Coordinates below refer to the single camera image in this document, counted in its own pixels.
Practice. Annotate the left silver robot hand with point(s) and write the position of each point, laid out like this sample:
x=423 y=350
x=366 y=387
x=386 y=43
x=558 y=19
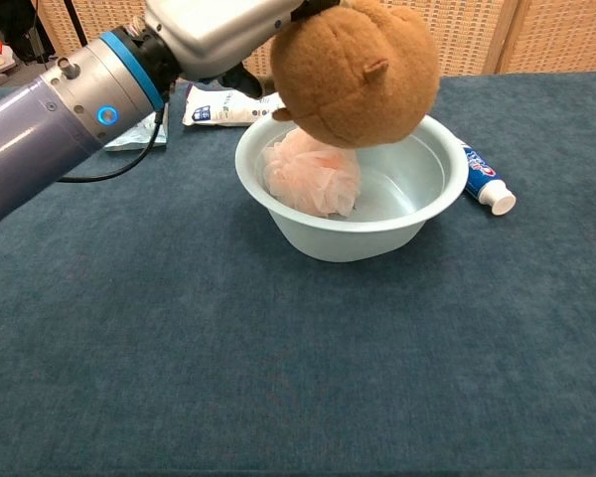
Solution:
x=213 y=30

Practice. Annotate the light blue wipes pack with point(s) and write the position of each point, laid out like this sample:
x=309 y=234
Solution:
x=134 y=139

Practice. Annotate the brown capybara plush toy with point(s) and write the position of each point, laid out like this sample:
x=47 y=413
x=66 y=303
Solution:
x=347 y=74

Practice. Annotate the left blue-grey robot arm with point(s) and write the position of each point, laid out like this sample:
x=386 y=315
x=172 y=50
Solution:
x=30 y=134

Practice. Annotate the light blue plastic basin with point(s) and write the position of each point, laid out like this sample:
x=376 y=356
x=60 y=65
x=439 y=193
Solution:
x=347 y=238

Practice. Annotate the white plastic pack blue print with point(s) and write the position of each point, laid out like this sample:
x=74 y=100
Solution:
x=223 y=109

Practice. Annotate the wicker folding screen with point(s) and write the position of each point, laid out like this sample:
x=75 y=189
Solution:
x=477 y=40

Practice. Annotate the blue white toothpaste tube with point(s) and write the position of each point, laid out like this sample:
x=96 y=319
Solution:
x=482 y=176

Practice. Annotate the dark blue table mat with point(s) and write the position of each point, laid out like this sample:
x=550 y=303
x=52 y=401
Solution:
x=228 y=348

